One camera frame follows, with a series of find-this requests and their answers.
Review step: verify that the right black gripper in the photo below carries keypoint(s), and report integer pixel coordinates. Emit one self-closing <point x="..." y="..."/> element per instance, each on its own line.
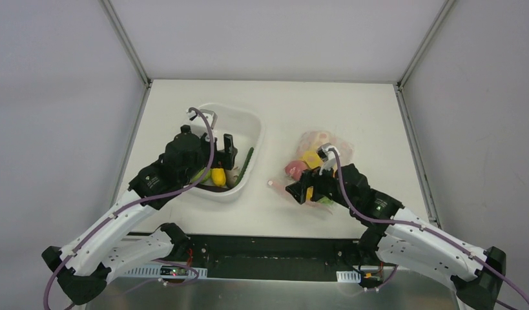
<point x="314" y="188"/>

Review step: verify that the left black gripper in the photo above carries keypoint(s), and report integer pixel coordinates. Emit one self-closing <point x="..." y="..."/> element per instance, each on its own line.
<point x="217" y="151"/>

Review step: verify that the green lime toy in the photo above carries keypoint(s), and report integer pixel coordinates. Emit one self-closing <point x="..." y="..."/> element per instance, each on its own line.
<point x="326" y="201"/>

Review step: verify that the yellow napa cabbage toy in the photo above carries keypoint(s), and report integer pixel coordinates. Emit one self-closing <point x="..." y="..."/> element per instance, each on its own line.
<point x="312" y="159"/>

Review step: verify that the white plastic basket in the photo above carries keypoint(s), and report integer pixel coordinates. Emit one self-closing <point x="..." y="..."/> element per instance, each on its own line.
<point x="248" y="131"/>

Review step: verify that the red apple toy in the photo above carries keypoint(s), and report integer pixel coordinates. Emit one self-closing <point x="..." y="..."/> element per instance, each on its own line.
<point x="295" y="168"/>

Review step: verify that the clear zip top bag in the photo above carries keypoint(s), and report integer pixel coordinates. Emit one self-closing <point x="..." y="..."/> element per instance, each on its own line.
<point x="309" y="140"/>

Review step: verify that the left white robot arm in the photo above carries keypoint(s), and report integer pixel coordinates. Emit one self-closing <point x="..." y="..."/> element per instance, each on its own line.
<point x="84" y="267"/>

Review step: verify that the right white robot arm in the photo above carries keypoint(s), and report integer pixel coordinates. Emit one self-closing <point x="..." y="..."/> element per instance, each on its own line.
<point x="396" y="235"/>

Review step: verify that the green cucumber toy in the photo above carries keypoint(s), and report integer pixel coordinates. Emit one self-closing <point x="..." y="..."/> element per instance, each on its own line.
<point x="241" y="172"/>

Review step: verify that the grey fish toy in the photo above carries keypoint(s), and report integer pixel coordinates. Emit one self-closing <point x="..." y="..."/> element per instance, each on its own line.
<point x="232" y="177"/>

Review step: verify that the yellow corn toy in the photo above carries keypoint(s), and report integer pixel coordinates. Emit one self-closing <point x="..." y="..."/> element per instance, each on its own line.
<point x="218" y="177"/>

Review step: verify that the green round vegetable toy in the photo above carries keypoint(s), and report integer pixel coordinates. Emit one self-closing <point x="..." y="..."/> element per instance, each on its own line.
<point x="203" y="178"/>

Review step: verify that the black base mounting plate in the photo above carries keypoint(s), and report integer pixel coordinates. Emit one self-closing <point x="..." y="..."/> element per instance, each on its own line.
<point x="272" y="258"/>

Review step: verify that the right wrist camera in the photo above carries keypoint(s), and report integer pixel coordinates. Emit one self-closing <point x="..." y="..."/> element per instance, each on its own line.
<point x="328" y="153"/>

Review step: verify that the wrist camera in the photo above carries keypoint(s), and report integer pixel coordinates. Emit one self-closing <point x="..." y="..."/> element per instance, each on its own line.
<point x="328" y="153"/>
<point x="199" y="118"/>

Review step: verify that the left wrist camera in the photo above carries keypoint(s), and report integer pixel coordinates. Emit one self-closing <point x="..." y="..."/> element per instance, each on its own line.
<point x="199" y="118"/>

